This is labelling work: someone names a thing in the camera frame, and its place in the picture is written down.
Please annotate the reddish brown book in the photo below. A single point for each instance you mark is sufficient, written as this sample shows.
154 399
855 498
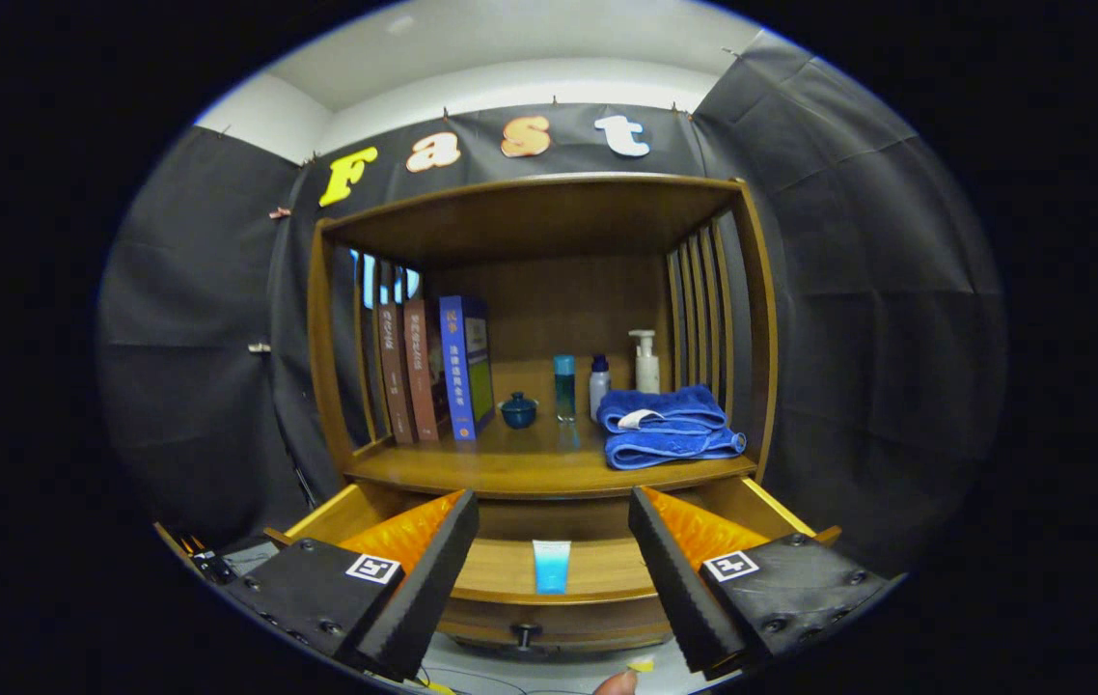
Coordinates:
425 372

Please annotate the dark brown book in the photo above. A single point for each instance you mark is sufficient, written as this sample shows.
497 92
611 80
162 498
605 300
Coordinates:
395 376

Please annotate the blue book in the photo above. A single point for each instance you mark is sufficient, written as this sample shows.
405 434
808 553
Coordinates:
457 372

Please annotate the wooden drawer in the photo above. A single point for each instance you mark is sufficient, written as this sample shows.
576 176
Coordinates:
501 574

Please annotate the yellow tape piece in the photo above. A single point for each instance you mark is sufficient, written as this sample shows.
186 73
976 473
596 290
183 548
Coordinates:
641 665

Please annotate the wooden countertop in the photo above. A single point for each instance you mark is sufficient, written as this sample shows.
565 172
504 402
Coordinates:
530 463

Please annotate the white pump bottle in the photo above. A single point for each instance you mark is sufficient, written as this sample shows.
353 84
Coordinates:
646 369

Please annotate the black power strip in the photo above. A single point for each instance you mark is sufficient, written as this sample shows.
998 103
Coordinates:
216 567

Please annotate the blue lidded bowl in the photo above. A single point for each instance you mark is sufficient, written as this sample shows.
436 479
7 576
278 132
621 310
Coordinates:
518 412

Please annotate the wooden cabinet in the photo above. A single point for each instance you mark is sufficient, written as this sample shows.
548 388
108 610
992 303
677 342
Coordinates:
559 299

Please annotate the white bottle blue cap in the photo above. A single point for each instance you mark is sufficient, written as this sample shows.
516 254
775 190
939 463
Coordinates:
599 391

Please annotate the teal glass bottle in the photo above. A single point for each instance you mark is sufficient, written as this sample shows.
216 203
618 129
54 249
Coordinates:
564 391

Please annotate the light blue tube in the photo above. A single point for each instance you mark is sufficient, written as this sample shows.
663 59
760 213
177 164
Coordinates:
551 569

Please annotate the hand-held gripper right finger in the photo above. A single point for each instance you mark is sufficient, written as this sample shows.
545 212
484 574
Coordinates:
684 589

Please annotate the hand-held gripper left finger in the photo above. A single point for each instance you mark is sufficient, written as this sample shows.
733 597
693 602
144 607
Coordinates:
424 598

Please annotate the black backdrop cloth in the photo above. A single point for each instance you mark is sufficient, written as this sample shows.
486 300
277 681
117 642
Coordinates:
848 290

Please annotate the wooden board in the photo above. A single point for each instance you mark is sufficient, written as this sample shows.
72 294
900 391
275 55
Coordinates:
175 541

